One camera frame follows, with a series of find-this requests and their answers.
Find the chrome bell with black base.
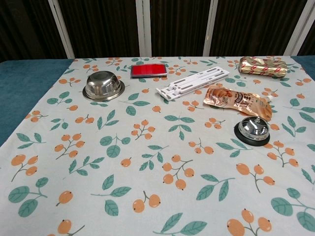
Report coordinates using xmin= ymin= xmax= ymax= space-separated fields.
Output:
xmin=233 ymin=116 xmax=271 ymax=149

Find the red rectangular tin box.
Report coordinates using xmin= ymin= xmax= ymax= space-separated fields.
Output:
xmin=129 ymin=63 xmax=168 ymax=79

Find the white folding laptop stand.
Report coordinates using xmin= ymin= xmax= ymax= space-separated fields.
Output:
xmin=155 ymin=67 xmax=230 ymax=102

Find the floral print tablecloth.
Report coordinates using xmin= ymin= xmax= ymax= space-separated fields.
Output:
xmin=0 ymin=56 xmax=315 ymax=236

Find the upturned stainless steel bowl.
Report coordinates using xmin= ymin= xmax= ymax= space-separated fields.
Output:
xmin=82 ymin=71 xmax=126 ymax=101

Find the orange spouted drink pouch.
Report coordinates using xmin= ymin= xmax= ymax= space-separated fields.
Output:
xmin=203 ymin=85 xmax=275 ymax=122

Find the gold red patterned snack packet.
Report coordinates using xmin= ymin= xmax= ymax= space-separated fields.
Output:
xmin=239 ymin=56 xmax=288 ymax=78

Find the teal velvet table cover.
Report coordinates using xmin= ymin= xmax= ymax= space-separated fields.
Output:
xmin=0 ymin=58 xmax=75 ymax=147

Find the white frame post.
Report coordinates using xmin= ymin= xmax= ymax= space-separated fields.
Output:
xmin=282 ymin=0 xmax=315 ymax=57
xmin=47 ymin=0 xmax=75 ymax=59
xmin=135 ymin=0 xmax=153 ymax=58
xmin=202 ymin=0 xmax=219 ymax=57

